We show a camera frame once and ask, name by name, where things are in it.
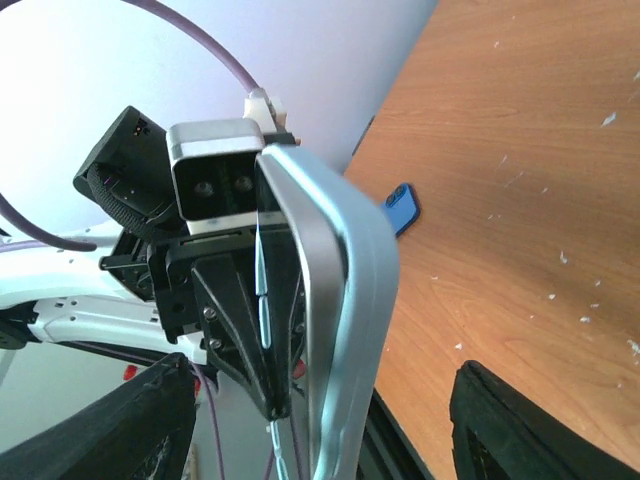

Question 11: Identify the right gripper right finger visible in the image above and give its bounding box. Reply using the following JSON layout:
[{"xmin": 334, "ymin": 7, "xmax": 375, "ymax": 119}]
[{"xmin": 449, "ymin": 360, "xmax": 639, "ymax": 479}]

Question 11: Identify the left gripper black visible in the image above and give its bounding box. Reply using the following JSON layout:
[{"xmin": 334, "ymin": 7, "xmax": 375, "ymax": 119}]
[{"xmin": 99, "ymin": 227, "xmax": 306, "ymax": 420}]

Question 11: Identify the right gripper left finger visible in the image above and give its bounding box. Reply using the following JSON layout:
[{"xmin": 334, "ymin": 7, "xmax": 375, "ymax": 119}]
[{"xmin": 1, "ymin": 354, "xmax": 196, "ymax": 479}]

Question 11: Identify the black smartphone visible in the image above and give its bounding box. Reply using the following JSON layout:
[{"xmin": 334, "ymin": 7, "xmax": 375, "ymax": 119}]
[{"xmin": 255, "ymin": 164, "xmax": 301, "ymax": 420}]

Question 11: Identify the light blue phone case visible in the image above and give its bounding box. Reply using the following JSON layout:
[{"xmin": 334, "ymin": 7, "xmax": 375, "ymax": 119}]
[{"xmin": 256, "ymin": 145, "xmax": 399, "ymax": 479}]

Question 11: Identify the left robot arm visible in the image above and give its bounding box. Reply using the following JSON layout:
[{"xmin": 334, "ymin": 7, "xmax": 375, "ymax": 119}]
[{"xmin": 1, "ymin": 100, "xmax": 305, "ymax": 420}]

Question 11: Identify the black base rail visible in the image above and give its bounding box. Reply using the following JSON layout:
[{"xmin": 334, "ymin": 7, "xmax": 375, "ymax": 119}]
[{"xmin": 356, "ymin": 390, "xmax": 434, "ymax": 480}]

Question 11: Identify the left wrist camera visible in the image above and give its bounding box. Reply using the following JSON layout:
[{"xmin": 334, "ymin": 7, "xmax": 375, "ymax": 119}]
[{"xmin": 166, "ymin": 118, "xmax": 265, "ymax": 235}]

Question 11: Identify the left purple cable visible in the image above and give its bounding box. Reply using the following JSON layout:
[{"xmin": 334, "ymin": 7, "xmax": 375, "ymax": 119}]
[{"xmin": 0, "ymin": 0, "xmax": 306, "ymax": 480}]

